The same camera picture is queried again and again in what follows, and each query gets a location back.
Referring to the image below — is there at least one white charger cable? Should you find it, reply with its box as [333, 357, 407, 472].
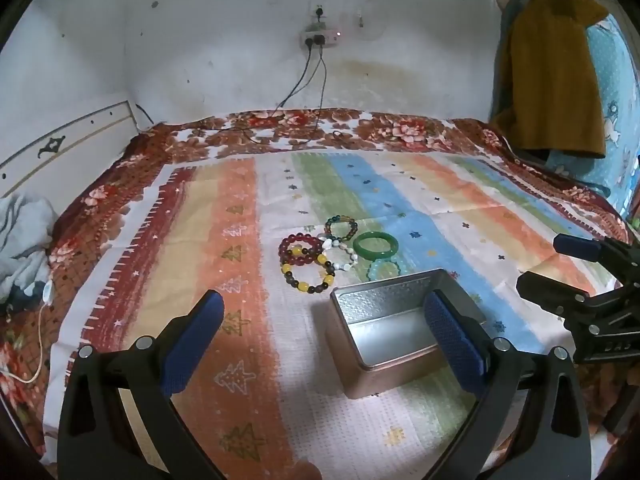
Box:
[0, 278, 57, 386]

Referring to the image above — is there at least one multicolour glass bead bracelet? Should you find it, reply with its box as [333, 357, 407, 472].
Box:
[323, 214, 359, 244]

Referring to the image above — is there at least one dark red bead bracelet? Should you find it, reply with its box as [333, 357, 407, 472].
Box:
[278, 232, 326, 267]

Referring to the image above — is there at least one white headboard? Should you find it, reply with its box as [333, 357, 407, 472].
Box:
[1, 101, 138, 212]

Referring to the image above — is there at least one blue patterned blanket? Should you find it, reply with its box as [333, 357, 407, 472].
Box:
[546, 15, 639, 217]

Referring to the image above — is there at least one brown floral bedspread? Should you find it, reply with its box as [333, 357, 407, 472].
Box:
[1, 108, 634, 468]

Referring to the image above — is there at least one silver metal tin box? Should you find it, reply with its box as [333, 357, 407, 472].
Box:
[326, 269, 486, 399]

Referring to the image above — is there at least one green jade bangle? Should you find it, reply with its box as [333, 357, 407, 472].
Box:
[352, 231, 399, 261]

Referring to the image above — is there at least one white pink stone bracelet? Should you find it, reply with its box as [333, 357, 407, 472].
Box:
[319, 233, 360, 271]

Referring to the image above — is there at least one black power cable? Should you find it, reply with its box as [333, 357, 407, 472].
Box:
[271, 46, 314, 111]
[316, 46, 329, 111]

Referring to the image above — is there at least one grey crumpled cloth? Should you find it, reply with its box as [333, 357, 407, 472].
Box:
[1, 192, 58, 315]

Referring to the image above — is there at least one light aqua bead bracelet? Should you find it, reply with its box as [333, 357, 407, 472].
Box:
[365, 257, 403, 282]

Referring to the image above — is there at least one white wall power strip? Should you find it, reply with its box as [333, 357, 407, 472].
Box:
[299, 29, 342, 49]

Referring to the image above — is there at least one yellow black bead bracelet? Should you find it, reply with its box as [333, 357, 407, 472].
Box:
[280, 242, 336, 296]

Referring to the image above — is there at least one striped colourful cloth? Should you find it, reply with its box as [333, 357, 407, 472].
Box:
[42, 148, 620, 467]

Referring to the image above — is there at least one mustard brown hanging garment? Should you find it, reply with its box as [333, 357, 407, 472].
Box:
[491, 0, 608, 158]

